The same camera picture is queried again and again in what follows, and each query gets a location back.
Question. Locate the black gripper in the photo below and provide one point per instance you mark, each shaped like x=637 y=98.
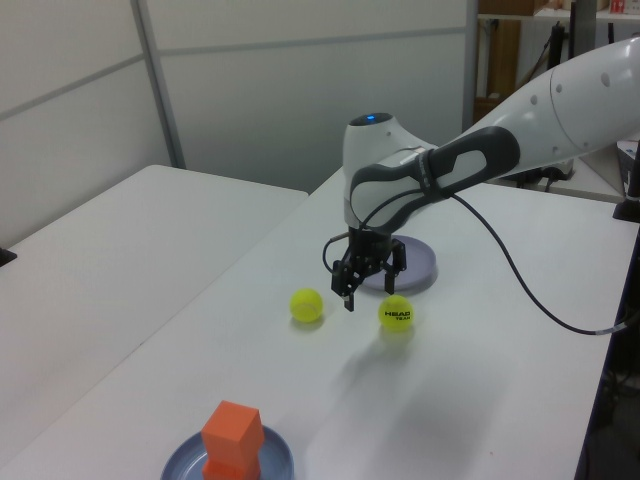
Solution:
x=370 y=250

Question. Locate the tennis ball with black print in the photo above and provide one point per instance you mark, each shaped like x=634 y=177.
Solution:
x=396 y=313

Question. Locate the plain yellow tennis ball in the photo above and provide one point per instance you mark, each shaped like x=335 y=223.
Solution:
x=306 y=305

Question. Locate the orange cube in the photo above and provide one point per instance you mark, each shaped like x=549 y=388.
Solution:
x=230 y=430
x=225 y=472

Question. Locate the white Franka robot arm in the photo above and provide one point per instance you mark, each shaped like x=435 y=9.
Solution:
x=575 y=100

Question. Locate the purple plate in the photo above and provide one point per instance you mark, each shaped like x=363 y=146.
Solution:
x=420 y=265

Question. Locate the blue plate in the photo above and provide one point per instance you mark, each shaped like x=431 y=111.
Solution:
x=277 y=452

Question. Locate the grey open laptop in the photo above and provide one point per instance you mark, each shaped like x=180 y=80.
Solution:
x=600 y=180

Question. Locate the tall cardboard sheet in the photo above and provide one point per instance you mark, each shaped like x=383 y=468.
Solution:
x=504 y=57

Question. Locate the black slim tripod pole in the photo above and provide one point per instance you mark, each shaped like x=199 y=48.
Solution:
x=557 y=45

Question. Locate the brown cardboard box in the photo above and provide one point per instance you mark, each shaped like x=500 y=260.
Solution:
x=507 y=6

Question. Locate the white shelf board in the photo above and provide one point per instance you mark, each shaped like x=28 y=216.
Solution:
x=540 y=17

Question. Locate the red and white small box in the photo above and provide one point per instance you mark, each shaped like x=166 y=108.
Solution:
x=619 y=6

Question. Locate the dark grey vertical post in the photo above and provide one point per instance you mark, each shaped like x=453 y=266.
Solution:
x=582 y=27

